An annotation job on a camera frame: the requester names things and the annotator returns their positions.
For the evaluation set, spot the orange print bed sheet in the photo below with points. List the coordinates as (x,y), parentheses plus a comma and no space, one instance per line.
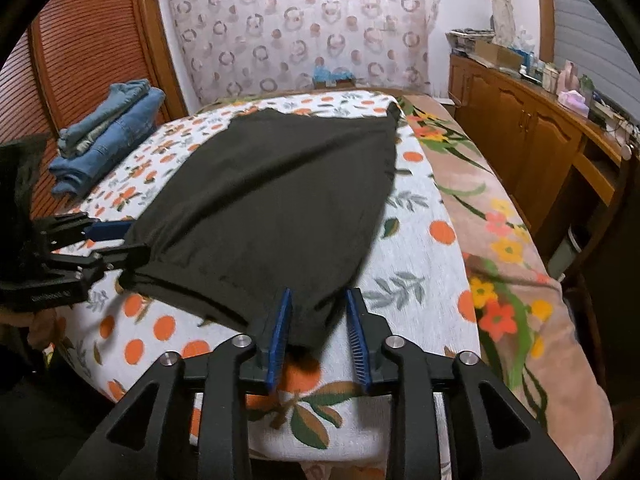
(415,240)

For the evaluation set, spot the black pants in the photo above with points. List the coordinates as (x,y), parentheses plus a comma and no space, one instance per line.
(270,200)

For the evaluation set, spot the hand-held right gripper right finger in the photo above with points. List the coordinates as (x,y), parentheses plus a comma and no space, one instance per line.
(361,350)

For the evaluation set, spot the floral blanket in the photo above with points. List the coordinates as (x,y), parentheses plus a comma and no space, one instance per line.
(505,270)

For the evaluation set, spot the woven basket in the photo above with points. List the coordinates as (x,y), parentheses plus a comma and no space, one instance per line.
(470,41)

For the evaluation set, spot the grey window blind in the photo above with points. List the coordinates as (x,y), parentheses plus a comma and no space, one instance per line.
(595,35)

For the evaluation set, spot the brown louvered wardrobe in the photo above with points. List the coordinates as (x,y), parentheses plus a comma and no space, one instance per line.
(85,35)

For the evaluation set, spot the small box with blue bag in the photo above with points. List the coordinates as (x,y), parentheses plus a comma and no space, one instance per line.
(332,79)

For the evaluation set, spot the grey trash bin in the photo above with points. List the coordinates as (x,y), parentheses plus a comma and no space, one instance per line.
(567,255)

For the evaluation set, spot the white round knob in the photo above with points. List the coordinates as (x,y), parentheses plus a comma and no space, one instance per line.
(629,152)

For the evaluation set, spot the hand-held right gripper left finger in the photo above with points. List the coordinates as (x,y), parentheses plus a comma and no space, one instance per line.
(281,340)

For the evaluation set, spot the person's left hand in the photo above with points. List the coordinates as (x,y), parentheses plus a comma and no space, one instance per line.
(47,327)

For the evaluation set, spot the light blue folded jeans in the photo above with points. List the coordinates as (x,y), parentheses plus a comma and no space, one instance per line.
(107,112)

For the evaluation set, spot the open cardboard box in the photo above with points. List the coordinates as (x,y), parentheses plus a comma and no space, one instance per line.
(497,57)

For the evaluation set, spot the pink tissue box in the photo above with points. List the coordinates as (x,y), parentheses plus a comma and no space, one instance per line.
(573,102)

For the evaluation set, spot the wooden sideboard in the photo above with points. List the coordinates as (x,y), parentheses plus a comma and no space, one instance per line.
(520,125)

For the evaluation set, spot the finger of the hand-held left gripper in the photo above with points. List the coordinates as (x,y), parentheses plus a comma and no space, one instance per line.
(107,230)
(120,255)

